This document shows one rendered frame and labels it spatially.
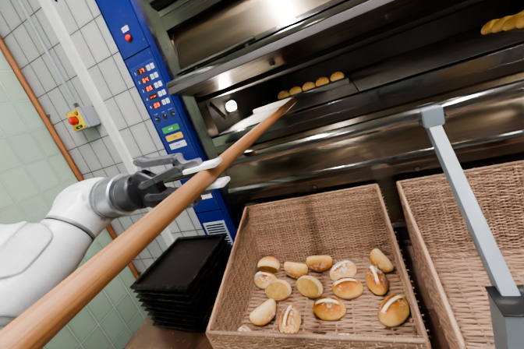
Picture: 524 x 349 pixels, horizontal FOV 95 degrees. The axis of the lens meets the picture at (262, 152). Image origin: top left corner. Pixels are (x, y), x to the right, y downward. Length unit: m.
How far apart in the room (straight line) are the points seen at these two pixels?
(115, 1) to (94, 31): 0.19
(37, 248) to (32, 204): 1.03
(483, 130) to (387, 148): 0.26
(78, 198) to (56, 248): 0.10
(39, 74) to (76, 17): 0.41
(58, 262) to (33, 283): 0.04
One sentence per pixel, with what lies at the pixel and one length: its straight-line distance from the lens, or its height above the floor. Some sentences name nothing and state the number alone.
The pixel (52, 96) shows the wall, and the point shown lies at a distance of 1.63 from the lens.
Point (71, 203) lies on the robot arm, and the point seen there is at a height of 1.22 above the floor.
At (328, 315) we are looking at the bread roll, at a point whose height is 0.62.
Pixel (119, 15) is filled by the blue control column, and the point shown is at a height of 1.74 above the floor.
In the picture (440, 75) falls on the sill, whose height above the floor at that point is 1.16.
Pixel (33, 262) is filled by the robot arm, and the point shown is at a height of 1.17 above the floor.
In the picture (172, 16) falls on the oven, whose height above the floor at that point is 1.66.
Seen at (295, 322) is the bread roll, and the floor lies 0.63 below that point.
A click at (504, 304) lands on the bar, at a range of 0.47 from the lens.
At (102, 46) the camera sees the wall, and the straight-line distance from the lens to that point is 1.31.
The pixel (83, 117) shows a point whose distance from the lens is 1.39.
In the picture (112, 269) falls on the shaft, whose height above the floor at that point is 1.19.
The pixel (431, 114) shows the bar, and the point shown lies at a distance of 0.53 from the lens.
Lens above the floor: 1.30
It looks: 14 degrees down
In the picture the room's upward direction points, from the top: 20 degrees counter-clockwise
